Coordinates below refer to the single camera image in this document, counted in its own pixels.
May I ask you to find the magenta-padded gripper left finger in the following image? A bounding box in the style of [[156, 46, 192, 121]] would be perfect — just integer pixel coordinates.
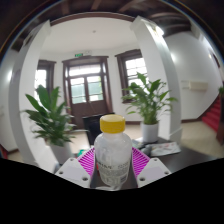
[[54, 147, 99, 188]]

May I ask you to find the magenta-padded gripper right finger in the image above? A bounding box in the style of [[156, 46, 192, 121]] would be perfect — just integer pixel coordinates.
[[128, 146, 172, 188]]

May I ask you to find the clear bottle with yellow cap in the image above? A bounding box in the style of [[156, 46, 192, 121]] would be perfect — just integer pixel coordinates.
[[93, 114, 133, 188]]

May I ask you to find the grey round object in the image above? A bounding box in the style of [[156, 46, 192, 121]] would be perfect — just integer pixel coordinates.
[[139, 143, 153, 156]]

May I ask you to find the printed magazine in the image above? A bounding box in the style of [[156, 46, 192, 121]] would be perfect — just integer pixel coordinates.
[[149, 141, 183, 158]]

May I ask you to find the large potted plant, white pot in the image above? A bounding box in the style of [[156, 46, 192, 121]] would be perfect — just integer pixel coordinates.
[[20, 84, 81, 166]]

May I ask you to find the red carpeted staircase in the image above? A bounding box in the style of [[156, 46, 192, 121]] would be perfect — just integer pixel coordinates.
[[200, 94, 224, 134]]

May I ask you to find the brown glazed double door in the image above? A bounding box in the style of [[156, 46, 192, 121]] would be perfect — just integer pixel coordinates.
[[61, 55, 114, 129]]

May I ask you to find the brown-framed window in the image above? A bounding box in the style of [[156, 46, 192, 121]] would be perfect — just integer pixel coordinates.
[[114, 48, 149, 104], [33, 59, 57, 101]]

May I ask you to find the white wall-mounted unit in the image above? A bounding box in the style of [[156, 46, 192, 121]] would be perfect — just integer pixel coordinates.
[[188, 80, 209, 93]]

